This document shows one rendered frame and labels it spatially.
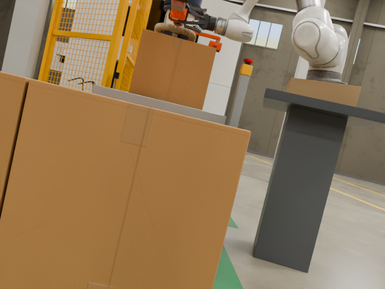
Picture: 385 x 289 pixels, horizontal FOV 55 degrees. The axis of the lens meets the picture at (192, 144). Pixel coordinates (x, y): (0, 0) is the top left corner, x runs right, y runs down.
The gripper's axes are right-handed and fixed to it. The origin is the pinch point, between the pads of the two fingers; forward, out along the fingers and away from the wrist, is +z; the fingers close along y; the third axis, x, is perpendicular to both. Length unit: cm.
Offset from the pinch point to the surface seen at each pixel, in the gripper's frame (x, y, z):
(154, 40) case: -5.3, 17.4, 8.5
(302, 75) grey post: 272, -40, -166
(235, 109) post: 46, 38, -51
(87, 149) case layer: -136, 63, 5
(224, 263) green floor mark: -54, 107, -45
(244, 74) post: 46, 14, -50
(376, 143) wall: 947, -28, -690
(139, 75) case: -5.6, 37.2, 11.8
